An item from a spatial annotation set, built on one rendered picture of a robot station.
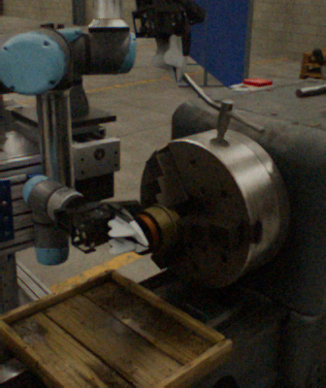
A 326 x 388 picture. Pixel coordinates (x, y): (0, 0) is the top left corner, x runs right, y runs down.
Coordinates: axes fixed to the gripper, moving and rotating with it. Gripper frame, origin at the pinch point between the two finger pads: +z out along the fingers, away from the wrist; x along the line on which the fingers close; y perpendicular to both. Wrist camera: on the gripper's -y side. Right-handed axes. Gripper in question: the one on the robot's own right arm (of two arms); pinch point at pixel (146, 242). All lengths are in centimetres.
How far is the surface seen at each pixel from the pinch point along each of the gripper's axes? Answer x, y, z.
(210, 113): 15.9, -32.7, -15.6
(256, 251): -3.1, -17.4, 11.9
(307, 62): -79, -683, -408
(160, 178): 8.0, -9.7, -6.9
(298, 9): -19, -971, -627
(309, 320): -22.3, -31.2, 17.0
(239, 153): 13.7, -20.4, 3.6
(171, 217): 3.0, -6.4, -0.2
